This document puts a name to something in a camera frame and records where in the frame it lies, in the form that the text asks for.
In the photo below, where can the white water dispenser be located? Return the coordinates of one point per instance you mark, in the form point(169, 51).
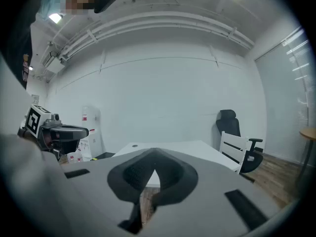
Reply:
point(91, 122)

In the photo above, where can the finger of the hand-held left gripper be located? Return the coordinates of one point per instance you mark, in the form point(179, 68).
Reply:
point(71, 132)

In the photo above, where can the rectangular ceiling light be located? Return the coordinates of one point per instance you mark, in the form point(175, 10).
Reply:
point(55, 18)

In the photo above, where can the white cartons with red labels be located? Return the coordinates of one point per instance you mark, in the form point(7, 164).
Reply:
point(75, 154)

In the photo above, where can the black printed t-shirt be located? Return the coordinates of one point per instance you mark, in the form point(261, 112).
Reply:
point(17, 53)

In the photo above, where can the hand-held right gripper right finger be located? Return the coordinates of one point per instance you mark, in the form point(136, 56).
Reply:
point(209, 206)

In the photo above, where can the round wooden table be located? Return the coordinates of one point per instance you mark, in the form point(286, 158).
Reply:
point(309, 133)

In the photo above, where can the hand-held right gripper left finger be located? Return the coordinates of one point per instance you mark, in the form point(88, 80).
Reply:
point(98, 194)

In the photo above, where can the white ceiling pipes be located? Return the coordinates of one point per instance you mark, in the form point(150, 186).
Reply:
point(158, 21)

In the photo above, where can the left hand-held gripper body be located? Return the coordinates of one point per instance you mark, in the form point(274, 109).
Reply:
point(34, 120)

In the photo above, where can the white wall notice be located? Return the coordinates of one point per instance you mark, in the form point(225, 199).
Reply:
point(35, 99)

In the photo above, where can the white air conditioner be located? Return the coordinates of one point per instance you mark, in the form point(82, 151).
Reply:
point(51, 60)

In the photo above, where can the black office chair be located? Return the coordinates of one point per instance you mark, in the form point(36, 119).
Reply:
point(228, 125)

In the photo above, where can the white slatted chair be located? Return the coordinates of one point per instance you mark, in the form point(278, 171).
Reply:
point(233, 147)

